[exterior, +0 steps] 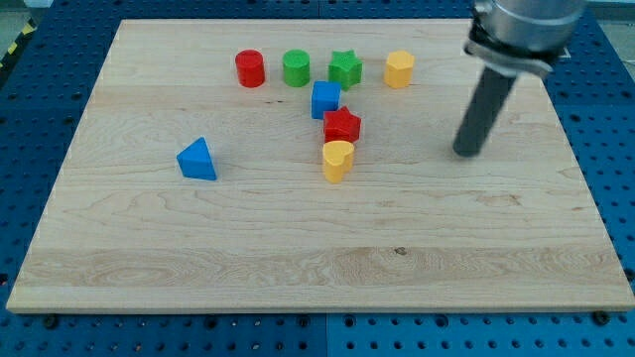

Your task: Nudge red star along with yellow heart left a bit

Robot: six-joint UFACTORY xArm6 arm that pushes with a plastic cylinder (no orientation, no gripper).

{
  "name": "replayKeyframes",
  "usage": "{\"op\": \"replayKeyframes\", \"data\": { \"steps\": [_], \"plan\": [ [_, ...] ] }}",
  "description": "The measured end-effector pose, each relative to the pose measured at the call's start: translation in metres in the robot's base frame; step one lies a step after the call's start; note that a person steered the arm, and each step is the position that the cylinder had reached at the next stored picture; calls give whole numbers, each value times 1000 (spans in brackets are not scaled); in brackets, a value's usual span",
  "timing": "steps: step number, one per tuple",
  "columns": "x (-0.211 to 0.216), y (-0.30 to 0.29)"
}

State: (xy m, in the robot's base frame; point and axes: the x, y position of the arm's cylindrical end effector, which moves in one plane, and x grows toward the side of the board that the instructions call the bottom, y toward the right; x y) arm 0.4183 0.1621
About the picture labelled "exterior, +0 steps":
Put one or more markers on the red star block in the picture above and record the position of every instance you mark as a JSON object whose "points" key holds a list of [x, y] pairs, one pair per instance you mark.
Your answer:
{"points": [[341, 125]]}

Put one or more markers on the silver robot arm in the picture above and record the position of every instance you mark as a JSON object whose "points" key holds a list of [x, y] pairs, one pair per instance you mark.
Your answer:
{"points": [[512, 37]]}

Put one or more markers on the yellow heart block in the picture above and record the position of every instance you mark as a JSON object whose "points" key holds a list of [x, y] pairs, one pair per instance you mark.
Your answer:
{"points": [[337, 160]]}

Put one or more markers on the green star block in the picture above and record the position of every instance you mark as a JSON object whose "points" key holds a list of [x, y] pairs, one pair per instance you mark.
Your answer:
{"points": [[345, 68]]}

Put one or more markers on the light wooden board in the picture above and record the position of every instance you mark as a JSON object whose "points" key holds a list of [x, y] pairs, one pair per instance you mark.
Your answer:
{"points": [[411, 227]]}

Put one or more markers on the yellow hexagon block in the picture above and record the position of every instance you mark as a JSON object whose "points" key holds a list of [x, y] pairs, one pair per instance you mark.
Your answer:
{"points": [[399, 69]]}

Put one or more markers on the green cylinder block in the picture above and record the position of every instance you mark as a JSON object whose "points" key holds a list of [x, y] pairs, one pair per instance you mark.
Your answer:
{"points": [[296, 68]]}

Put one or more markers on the blue cube block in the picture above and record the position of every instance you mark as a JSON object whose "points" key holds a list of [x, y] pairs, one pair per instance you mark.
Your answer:
{"points": [[325, 97]]}

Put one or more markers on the red cylinder block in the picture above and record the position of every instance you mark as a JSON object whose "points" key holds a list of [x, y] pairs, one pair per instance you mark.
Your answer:
{"points": [[250, 68]]}

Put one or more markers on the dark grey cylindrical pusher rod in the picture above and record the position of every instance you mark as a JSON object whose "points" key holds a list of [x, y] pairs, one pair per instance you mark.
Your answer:
{"points": [[488, 98]]}

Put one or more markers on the blue triangle block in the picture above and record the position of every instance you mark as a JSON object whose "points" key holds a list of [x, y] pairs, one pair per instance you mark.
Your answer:
{"points": [[196, 162]]}

